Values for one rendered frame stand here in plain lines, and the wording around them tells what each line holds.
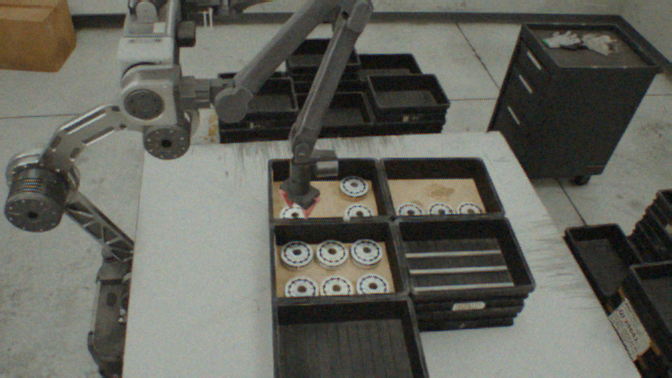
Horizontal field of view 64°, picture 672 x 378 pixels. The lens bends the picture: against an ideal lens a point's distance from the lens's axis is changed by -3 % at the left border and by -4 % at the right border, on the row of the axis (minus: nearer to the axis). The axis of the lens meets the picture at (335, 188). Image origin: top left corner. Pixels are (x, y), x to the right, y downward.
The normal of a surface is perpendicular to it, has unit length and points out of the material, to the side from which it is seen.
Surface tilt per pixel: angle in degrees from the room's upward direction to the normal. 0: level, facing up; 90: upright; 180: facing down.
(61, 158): 90
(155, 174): 0
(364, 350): 0
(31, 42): 89
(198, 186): 0
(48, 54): 90
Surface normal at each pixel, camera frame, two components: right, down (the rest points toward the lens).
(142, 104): 0.17, 0.70
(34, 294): 0.08, -0.71
